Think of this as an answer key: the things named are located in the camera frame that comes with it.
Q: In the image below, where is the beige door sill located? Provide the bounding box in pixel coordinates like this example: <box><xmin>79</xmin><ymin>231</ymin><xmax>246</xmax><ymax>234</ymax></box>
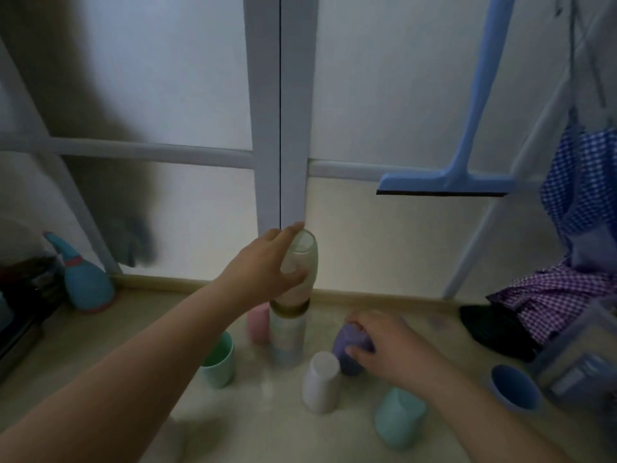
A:
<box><xmin>110</xmin><ymin>274</ymin><xmax>487</xmax><ymax>315</ymax></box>

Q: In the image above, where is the person's right forearm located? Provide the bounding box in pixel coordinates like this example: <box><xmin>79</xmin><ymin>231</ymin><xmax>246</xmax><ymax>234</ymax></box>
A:
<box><xmin>410</xmin><ymin>359</ymin><xmax>575</xmax><ymax>463</ymax></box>

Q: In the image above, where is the metal wire hanger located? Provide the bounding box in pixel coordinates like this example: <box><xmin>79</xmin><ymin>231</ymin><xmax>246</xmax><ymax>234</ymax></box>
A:
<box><xmin>553</xmin><ymin>0</ymin><xmax>609</xmax><ymax>123</ymax></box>

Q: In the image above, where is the black metal rack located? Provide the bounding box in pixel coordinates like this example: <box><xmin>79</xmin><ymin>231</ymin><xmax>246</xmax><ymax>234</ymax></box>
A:
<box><xmin>0</xmin><ymin>254</ymin><xmax>66</xmax><ymax>384</ymax></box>

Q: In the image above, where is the teal spray bottle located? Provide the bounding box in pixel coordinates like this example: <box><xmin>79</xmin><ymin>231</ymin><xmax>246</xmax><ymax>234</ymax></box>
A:
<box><xmin>44</xmin><ymin>231</ymin><xmax>117</xmax><ymax>314</ymax></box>

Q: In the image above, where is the white slanted rack pole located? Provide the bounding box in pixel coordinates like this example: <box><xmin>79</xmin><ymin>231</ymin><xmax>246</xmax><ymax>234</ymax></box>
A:
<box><xmin>0</xmin><ymin>37</ymin><xmax>124</xmax><ymax>276</ymax></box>
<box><xmin>441</xmin><ymin>0</ymin><xmax>617</xmax><ymax>301</ymax></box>

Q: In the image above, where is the clear plastic storage box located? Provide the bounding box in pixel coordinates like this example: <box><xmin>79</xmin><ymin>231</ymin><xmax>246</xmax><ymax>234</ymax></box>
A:
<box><xmin>527</xmin><ymin>294</ymin><xmax>617</xmax><ymax>422</ymax></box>

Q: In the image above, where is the pale patterned plastic cup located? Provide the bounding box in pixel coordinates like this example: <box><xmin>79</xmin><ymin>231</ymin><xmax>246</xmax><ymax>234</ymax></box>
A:
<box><xmin>268</xmin><ymin>313</ymin><xmax>308</xmax><ymax>368</ymax></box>

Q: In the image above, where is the purple checkered cloth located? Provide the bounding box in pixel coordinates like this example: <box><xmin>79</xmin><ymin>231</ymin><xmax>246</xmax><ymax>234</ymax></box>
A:
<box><xmin>486</xmin><ymin>259</ymin><xmax>617</xmax><ymax>346</ymax></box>

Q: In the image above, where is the pink plastic cup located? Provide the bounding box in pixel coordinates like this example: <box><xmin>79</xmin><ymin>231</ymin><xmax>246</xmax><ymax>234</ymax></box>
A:
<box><xmin>246</xmin><ymin>304</ymin><xmax>272</xmax><ymax>346</ymax></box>

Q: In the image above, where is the blue plastic cup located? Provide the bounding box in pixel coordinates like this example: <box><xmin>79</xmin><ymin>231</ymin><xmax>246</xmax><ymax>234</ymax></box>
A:
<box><xmin>489</xmin><ymin>364</ymin><xmax>544</xmax><ymax>413</ymax></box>

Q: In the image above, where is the white frosted sliding door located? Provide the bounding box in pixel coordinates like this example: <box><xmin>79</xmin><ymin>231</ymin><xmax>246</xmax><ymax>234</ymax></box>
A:
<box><xmin>0</xmin><ymin>0</ymin><xmax>282</xmax><ymax>285</ymax></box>
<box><xmin>280</xmin><ymin>0</ymin><xmax>617</xmax><ymax>302</ymax></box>

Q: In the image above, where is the person's left forearm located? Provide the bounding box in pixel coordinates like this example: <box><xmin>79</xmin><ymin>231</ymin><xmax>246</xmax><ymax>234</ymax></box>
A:
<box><xmin>0</xmin><ymin>279</ymin><xmax>242</xmax><ymax>463</ymax></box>

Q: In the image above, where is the white plastic cup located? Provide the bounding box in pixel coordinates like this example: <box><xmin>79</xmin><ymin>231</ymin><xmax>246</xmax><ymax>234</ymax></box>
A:
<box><xmin>302</xmin><ymin>351</ymin><xmax>342</xmax><ymax>414</ymax></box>

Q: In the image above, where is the cream plastic cup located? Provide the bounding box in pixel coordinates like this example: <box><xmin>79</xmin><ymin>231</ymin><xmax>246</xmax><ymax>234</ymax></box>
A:
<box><xmin>276</xmin><ymin>229</ymin><xmax>319</xmax><ymax>307</ymax></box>

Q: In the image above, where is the green plastic cup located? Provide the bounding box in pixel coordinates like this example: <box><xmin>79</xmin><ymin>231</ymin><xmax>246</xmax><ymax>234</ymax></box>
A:
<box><xmin>200</xmin><ymin>331</ymin><xmax>237</xmax><ymax>389</ymax></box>

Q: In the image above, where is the blue window squeegee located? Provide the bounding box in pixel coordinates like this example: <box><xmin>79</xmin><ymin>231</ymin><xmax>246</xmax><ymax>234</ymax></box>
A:
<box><xmin>375</xmin><ymin>0</ymin><xmax>517</xmax><ymax>197</ymax></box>

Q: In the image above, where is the teal plastic cup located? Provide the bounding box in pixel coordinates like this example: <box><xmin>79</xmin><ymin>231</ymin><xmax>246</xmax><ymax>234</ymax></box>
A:
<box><xmin>374</xmin><ymin>386</ymin><xmax>428</xmax><ymax>450</ymax></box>

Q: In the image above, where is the purple plastic cup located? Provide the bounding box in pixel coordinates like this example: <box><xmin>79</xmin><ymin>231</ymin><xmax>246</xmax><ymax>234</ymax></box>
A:
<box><xmin>332</xmin><ymin>323</ymin><xmax>377</xmax><ymax>377</ymax></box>

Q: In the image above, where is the yellow plastic cup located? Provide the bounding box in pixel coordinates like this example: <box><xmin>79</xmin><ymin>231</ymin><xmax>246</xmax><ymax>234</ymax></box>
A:
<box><xmin>268</xmin><ymin>299</ymin><xmax>310</xmax><ymax>320</ymax></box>

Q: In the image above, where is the person's right hand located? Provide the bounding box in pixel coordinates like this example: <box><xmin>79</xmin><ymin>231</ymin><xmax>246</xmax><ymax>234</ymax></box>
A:
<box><xmin>344</xmin><ymin>310</ymin><xmax>437</xmax><ymax>389</ymax></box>

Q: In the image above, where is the black cloth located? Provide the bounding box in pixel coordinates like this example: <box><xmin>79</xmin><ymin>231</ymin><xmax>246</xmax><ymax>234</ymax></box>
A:
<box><xmin>459</xmin><ymin>304</ymin><xmax>541</xmax><ymax>363</ymax></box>

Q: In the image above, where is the blue checkered cloth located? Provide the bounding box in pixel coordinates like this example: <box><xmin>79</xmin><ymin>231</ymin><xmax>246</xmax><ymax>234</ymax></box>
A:
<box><xmin>539</xmin><ymin>121</ymin><xmax>617</xmax><ymax>276</ymax></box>

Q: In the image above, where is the person's left hand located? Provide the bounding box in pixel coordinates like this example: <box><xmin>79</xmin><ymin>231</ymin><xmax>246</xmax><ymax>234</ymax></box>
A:
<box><xmin>216</xmin><ymin>222</ymin><xmax>309</xmax><ymax>317</ymax></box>

